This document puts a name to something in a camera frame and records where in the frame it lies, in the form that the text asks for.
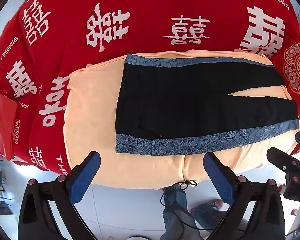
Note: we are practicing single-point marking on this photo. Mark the peach blanket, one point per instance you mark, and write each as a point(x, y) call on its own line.
point(90, 105)

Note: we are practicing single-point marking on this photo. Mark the person's blue jeans legs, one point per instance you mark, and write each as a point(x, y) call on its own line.
point(175, 202)

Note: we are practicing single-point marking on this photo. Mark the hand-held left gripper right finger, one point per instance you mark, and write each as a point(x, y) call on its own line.
point(220, 177)

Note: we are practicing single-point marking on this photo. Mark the red pillow with round ornament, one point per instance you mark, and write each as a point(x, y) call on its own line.
point(297, 67)

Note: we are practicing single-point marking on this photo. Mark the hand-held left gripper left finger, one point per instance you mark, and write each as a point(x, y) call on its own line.
point(86, 177)

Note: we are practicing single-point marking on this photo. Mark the red printed blanket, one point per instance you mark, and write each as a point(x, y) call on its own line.
point(152, 17)

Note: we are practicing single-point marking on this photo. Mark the black pants with blue stripes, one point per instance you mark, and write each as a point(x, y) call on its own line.
point(177, 100)

